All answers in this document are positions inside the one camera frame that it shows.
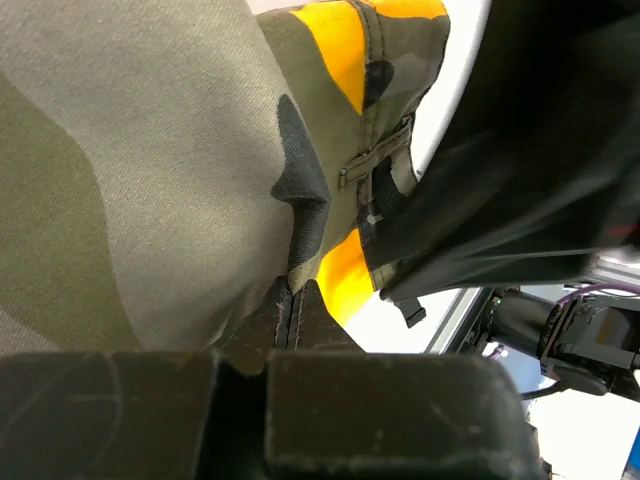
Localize aluminium rail frame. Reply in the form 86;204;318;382
424;288;482;354

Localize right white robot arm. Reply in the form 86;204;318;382
372;1;639;401

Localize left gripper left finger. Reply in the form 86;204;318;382
1;279;291;479

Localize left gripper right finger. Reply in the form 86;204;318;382
267;279;543;479

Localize olive yellow camouflage trousers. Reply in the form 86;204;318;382
1;1;450;370

